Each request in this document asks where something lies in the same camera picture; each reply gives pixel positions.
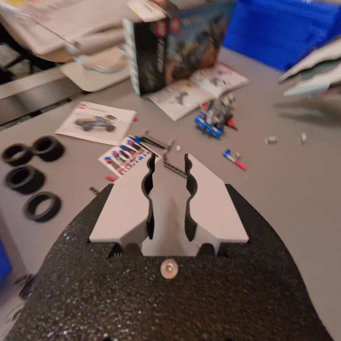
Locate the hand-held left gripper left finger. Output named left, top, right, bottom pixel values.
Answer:
left=89, top=153, right=156, bottom=250

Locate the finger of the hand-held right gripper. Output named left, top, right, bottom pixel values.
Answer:
left=278, top=36, right=341, bottom=83
left=283, top=72, right=341, bottom=97

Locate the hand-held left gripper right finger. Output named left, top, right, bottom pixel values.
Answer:
left=184, top=153, right=250, bottom=257

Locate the toy brick set box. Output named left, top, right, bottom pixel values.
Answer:
left=122, top=0, right=236, bottom=96

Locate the blue storage bin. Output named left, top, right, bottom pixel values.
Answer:
left=222, top=0, right=341, bottom=72

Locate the sticker sheet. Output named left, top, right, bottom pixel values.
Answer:
left=98, top=136, right=161, bottom=178

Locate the blue and red brick assembly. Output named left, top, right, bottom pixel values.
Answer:
left=223, top=149, right=248, bottom=171

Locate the dark grey toy beam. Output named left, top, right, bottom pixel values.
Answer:
left=163, top=153, right=188, bottom=178

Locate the black rubber toy tire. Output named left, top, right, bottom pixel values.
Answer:
left=23, top=192, right=62, bottom=223
left=32, top=135, right=65, bottom=162
left=4, top=165, right=46, bottom=195
left=2, top=143, right=34, bottom=167

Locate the closed instruction booklet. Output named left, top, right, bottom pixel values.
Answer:
left=55, top=101, right=137, bottom=146

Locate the toy brick vehicle model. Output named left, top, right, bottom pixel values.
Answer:
left=194, top=93, right=239, bottom=138

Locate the open instruction booklet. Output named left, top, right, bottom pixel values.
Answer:
left=147, top=63, right=249, bottom=122

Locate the clear plastic bag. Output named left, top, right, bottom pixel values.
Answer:
left=0, top=0, right=128, bottom=74

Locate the black toy frame piece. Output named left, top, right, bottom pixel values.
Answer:
left=141, top=130, right=174, bottom=153

